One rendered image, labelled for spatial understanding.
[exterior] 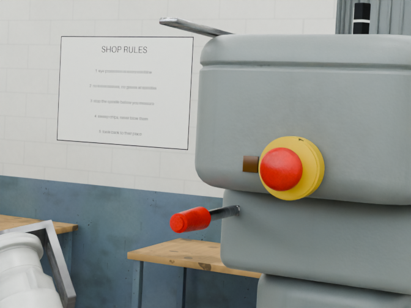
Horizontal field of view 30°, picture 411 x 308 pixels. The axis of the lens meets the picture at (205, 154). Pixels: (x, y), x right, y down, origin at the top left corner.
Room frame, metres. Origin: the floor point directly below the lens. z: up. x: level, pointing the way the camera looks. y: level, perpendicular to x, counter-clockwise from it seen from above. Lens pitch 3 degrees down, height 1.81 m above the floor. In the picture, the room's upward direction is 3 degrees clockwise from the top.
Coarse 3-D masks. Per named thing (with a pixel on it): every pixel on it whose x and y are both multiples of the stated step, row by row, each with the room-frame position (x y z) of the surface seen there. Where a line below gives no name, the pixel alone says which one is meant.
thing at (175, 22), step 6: (162, 18) 0.74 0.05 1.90; (168, 18) 0.74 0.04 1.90; (174, 18) 0.73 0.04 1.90; (180, 18) 0.74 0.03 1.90; (162, 24) 0.74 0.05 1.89; (168, 24) 0.74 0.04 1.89; (174, 24) 0.74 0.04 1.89; (180, 24) 0.74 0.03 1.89; (186, 24) 0.75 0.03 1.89; (192, 24) 0.76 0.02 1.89; (198, 24) 0.77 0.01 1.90; (186, 30) 0.78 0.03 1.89; (192, 30) 0.77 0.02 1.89; (198, 30) 0.78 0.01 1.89; (204, 30) 0.78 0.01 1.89; (210, 30) 0.80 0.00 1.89; (216, 30) 0.81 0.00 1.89; (222, 30) 0.83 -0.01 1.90; (210, 36) 0.82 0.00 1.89; (216, 36) 0.82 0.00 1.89
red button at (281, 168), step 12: (264, 156) 0.70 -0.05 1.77; (276, 156) 0.69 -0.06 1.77; (288, 156) 0.69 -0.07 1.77; (264, 168) 0.69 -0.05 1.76; (276, 168) 0.69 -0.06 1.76; (288, 168) 0.68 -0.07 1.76; (300, 168) 0.69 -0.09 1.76; (264, 180) 0.70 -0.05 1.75; (276, 180) 0.69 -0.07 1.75; (288, 180) 0.68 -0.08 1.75
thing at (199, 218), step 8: (192, 208) 0.77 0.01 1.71; (200, 208) 0.77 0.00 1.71; (216, 208) 0.82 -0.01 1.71; (224, 208) 0.83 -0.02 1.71; (232, 208) 0.84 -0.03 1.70; (176, 216) 0.74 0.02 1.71; (184, 216) 0.73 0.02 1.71; (192, 216) 0.74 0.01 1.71; (200, 216) 0.76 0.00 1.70; (208, 216) 0.77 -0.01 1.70; (216, 216) 0.80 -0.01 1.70; (224, 216) 0.82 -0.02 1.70; (176, 224) 0.73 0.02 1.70; (184, 224) 0.73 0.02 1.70; (192, 224) 0.74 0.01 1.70; (200, 224) 0.76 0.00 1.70; (208, 224) 0.77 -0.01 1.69; (176, 232) 0.74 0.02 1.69
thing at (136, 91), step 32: (64, 64) 6.20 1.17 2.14; (96, 64) 6.07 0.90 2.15; (128, 64) 5.94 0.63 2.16; (160, 64) 5.82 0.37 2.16; (192, 64) 5.71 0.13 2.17; (64, 96) 6.19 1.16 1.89; (96, 96) 6.06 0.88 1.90; (128, 96) 5.94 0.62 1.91; (160, 96) 5.82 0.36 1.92; (64, 128) 6.18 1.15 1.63; (96, 128) 6.06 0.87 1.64; (128, 128) 5.93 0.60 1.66; (160, 128) 5.81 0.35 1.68
